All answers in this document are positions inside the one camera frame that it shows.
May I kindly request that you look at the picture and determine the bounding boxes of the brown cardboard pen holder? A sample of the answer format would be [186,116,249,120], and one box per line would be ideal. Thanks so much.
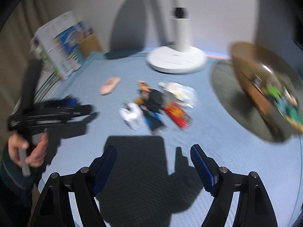
[77,33,104,58]

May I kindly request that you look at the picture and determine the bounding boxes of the dark green sleeve forearm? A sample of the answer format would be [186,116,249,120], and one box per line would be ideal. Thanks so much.
[1,145,39,227]

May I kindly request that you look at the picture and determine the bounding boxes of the correction tape in blister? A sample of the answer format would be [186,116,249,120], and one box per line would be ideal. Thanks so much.
[158,82,198,108]

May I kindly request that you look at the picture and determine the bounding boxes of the stack of books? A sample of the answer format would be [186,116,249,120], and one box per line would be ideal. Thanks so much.
[30,37,62,78]

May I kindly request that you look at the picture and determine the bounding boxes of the blue cover book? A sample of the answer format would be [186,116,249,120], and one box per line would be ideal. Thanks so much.
[53,22,86,68]

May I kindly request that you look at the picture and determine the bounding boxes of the green toy piece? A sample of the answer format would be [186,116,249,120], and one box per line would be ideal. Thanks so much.
[277,98,301,122]

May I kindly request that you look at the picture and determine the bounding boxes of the red lighter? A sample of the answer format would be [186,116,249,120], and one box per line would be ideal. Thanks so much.
[164,103,192,129]

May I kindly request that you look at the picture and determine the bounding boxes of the brown transparent bowl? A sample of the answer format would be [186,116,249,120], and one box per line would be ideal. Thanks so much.
[230,42,302,135]

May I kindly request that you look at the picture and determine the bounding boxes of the person left hand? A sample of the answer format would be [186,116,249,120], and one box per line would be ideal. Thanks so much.
[8,133,48,168]

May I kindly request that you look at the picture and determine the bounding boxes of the green translucent toy figure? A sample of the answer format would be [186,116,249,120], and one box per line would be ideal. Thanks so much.
[266,85,283,100]

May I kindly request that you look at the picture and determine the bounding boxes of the white earbud case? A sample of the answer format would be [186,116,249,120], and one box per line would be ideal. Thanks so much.
[119,103,146,130]

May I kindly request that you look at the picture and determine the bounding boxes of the black haired figurine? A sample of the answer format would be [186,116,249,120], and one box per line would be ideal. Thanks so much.
[135,80,164,113]

